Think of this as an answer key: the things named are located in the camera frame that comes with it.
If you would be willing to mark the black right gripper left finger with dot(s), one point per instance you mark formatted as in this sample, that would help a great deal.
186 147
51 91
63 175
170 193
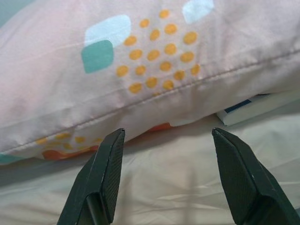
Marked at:
93 182

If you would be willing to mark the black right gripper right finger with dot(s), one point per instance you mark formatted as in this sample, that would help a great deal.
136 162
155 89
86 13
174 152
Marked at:
246 182

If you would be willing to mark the pink patterned pillow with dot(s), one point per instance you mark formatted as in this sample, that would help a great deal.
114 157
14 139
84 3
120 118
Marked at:
70 93

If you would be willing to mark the cream sheeted mattress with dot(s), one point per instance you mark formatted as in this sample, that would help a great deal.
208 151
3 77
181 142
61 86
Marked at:
164 175

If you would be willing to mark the white book with blue letters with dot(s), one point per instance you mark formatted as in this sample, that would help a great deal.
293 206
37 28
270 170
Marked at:
253 110

